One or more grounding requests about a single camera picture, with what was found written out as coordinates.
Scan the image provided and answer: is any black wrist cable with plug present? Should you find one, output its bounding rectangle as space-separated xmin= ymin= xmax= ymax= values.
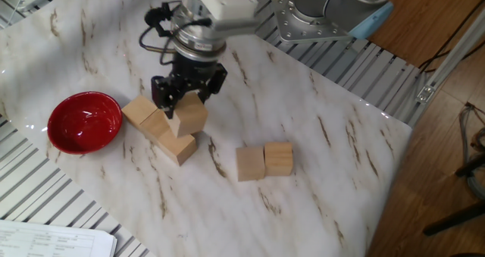
xmin=138 ymin=1 xmax=183 ymax=53

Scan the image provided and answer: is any light wooden cube block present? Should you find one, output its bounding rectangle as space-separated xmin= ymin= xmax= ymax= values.
xmin=235 ymin=146 xmax=266 ymax=183
xmin=139 ymin=108 xmax=171 ymax=144
xmin=120 ymin=95 xmax=159 ymax=129
xmin=155 ymin=130 xmax=198 ymax=167
xmin=264 ymin=141 xmax=294 ymax=177
xmin=166 ymin=92 xmax=209 ymax=139

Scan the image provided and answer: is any black floor cable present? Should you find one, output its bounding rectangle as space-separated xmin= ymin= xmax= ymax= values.
xmin=418 ymin=0 xmax=485 ymax=74

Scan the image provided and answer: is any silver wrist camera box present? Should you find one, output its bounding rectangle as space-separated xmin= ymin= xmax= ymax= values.
xmin=211 ymin=16 xmax=263 ymax=37

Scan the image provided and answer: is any red glossy bowl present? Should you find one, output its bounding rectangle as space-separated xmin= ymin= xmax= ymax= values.
xmin=47 ymin=91 xmax=124 ymax=155

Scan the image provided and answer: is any black chair base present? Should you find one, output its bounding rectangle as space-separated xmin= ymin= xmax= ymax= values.
xmin=421 ymin=152 xmax=485 ymax=237

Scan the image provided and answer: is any aluminium frame profile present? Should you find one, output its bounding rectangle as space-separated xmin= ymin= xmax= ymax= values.
xmin=415 ymin=7 xmax=485 ymax=105

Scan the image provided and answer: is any grey cable bundle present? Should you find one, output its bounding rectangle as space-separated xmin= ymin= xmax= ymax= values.
xmin=458 ymin=102 xmax=485 ymax=200

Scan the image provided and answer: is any white printed paper stack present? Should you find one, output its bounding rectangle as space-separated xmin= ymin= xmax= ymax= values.
xmin=0 ymin=218 xmax=118 ymax=257

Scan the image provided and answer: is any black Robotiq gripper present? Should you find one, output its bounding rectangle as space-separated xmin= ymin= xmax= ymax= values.
xmin=150 ymin=54 xmax=229 ymax=121

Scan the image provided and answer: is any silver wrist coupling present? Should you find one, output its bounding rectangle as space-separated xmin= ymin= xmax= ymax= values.
xmin=170 ymin=0 xmax=228 ymax=63

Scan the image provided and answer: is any white marble pattern board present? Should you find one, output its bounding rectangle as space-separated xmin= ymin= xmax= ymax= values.
xmin=0 ymin=0 xmax=413 ymax=257

